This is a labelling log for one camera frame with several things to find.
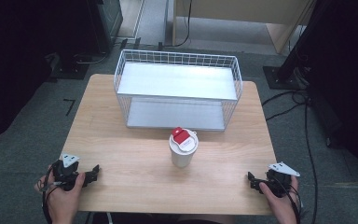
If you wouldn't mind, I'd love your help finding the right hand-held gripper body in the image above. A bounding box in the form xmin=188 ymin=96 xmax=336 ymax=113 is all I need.
xmin=265 ymin=161 xmax=301 ymax=199

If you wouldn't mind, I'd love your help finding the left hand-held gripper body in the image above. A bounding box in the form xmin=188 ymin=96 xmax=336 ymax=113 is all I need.
xmin=51 ymin=152 xmax=87 ymax=191

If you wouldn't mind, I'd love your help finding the white cup with red lid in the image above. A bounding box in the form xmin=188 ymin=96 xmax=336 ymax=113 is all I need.
xmin=168 ymin=126 xmax=200 ymax=169

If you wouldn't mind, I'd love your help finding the white wire shelf rack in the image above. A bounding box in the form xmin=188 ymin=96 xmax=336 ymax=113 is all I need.
xmin=113 ymin=49 xmax=243 ymax=132

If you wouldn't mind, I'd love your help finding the person's right hand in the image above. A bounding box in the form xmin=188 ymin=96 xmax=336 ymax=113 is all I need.
xmin=258 ymin=175 xmax=301 ymax=224

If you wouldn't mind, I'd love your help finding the person's left hand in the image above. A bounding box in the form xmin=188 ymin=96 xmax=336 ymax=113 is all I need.
xmin=34 ymin=172 xmax=87 ymax=224

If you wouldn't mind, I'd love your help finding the black stand base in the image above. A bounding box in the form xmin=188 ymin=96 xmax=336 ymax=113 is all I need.
xmin=49 ymin=52 xmax=90 ymax=80

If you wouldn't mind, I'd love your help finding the black metal stand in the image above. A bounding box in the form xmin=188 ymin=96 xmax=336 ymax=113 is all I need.
xmin=262 ymin=0 xmax=327 ymax=91

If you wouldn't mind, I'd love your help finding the dark cabinet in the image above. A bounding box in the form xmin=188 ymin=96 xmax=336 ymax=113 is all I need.
xmin=86 ymin=0 xmax=124 ymax=54

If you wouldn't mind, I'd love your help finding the light wooden desk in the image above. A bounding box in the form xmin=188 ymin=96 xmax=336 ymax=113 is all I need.
xmin=172 ymin=0 xmax=317 ymax=54

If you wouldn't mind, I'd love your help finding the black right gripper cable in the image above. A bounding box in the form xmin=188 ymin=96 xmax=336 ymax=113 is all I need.
xmin=273 ymin=175 xmax=303 ymax=224

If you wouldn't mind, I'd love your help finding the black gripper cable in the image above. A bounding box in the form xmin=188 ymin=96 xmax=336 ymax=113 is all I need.
xmin=41 ymin=163 xmax=59 ymax=224
xmin=273 ymin=175 xmax=303 ymax=224

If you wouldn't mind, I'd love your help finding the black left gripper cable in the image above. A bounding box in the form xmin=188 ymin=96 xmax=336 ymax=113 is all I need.
xmin=41 ymin=163 xmax=59 ymax=224

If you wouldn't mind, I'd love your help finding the long black floor cable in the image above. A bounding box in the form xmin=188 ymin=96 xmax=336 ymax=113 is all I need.
xmin=261 ymin=89 xmax=320 ymax=224

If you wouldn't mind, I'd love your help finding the black hanging cable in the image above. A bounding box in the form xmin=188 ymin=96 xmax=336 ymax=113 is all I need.
xmin=158 ymin=0 xmax=194 ymax=51

